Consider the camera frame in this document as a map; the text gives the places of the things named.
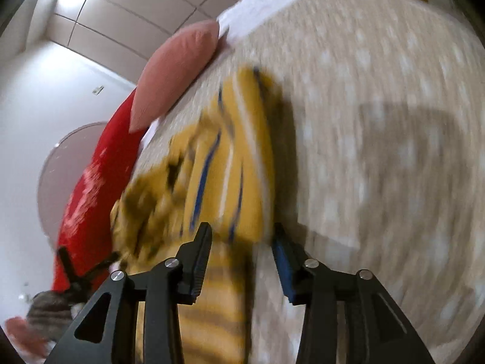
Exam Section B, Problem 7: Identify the pink pillow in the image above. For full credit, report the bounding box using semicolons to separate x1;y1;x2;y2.
128;20;221;134

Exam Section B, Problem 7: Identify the beige dotted blanket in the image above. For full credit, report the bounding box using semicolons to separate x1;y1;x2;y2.
131;0;483;364

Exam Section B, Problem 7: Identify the pink blurred object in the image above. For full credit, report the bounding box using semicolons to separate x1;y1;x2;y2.
5;316;48;359

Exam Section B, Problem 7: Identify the yellow striped small shirt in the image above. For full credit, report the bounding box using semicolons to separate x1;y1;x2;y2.
110;66;276;364

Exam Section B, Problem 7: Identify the round grey wall mirror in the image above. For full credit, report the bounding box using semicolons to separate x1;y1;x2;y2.
37;121;111;238

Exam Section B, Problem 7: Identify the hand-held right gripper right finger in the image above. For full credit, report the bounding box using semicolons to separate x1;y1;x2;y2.
272;223;436;364

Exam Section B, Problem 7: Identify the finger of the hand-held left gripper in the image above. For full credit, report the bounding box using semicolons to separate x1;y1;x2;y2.
81;252;122;284
56;248;77;286

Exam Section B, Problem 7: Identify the white bed sheet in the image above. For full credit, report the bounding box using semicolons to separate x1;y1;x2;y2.
216;0;342;44

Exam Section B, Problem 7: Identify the red patterned cloth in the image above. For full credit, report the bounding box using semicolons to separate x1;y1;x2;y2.
51;90;149;292

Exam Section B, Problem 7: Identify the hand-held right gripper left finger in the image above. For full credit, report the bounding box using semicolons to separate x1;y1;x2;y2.
45;222;212;364

